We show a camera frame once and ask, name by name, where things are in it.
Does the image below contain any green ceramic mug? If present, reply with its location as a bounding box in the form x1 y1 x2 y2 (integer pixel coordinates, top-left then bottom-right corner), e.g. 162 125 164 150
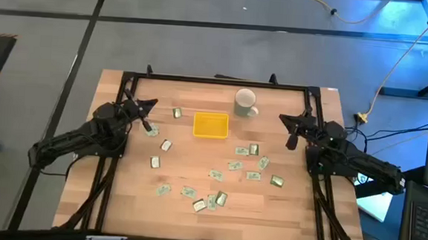
232 87 261 119

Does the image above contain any silver metal bracket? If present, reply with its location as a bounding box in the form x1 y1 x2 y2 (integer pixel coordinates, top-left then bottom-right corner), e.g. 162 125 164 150
85 233 129 240

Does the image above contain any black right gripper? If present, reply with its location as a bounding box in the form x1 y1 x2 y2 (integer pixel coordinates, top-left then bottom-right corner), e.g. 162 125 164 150
277 106 325 152

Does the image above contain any white board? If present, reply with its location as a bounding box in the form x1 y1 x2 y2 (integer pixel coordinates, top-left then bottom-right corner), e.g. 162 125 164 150
352 171 397 224

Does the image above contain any yellow extension cable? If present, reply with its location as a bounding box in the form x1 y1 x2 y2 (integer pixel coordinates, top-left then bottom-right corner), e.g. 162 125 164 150
291 0 395 27

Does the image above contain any yellow plastic basket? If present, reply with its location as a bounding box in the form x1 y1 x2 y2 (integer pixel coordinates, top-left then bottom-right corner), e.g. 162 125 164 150
192 111 231 140

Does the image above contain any black metal table frame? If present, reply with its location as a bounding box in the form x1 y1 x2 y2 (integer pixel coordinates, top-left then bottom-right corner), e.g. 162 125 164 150
56 59 376 240

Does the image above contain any black cable bundle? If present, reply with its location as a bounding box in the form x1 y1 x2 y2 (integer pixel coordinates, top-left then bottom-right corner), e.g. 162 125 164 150
344 116 428 156

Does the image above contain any beige cable with yellow plug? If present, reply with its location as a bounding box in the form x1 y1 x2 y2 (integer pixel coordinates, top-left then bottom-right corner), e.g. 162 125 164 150
354 0 428 129

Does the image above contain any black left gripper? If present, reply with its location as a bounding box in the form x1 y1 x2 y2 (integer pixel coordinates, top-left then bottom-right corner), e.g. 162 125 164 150
118 87 160 134

